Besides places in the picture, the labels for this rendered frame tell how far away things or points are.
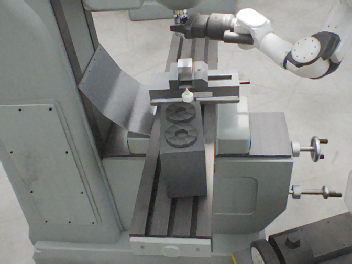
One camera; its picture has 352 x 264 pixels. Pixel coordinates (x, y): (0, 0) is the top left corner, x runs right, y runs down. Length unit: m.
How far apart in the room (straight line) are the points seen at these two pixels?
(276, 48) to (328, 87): 2.11
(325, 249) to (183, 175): 0.64
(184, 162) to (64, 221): 1.01
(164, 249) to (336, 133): 1.97
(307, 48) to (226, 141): 0.54
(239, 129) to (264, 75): 1.87
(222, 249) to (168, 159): 0.95
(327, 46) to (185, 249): 0.67
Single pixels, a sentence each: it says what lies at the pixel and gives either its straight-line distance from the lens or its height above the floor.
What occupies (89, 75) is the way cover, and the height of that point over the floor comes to 1.08.
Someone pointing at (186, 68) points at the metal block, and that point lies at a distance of 1.41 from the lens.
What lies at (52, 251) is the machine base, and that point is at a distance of 2.07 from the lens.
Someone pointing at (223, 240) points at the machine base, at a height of 0.20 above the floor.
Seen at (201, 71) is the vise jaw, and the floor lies 1.04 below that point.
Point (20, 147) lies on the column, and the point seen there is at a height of 0.84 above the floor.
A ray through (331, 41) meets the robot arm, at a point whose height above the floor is 1.30.
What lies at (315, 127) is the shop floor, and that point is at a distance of 2.83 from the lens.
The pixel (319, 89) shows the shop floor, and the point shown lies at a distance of 3.21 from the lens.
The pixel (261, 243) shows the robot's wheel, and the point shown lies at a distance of 1.44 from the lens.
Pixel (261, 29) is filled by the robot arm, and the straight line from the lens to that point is 1.21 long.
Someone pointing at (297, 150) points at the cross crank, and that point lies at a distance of 1.68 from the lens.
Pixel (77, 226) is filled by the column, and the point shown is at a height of 0.32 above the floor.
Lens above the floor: 1.81
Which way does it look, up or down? 41 degrees down
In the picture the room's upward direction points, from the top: 7 degrees counter-clockwise
